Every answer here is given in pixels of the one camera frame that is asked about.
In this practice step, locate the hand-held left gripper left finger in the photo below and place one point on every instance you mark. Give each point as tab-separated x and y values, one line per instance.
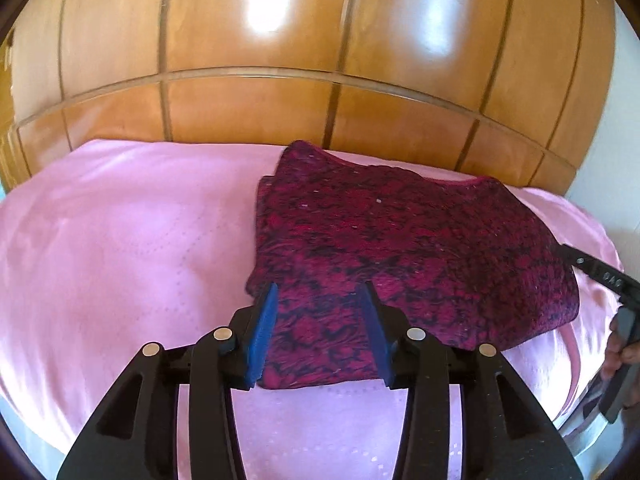
264	332

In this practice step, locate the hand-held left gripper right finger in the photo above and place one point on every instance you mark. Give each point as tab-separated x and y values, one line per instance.
376	332

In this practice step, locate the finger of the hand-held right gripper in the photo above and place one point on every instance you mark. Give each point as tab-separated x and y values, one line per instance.
597	270

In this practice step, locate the magenta knit sweater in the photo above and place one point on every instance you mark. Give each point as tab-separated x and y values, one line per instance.
400	240

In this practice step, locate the person's right hand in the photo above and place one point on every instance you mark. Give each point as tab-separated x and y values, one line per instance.
611	357

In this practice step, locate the striped mattress edge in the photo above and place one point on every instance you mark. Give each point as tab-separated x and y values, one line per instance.
587	405

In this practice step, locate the pink bed sheet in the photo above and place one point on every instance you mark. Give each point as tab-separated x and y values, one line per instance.
125	240

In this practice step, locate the wooden headboard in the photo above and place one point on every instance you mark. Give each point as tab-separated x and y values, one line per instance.
300	60

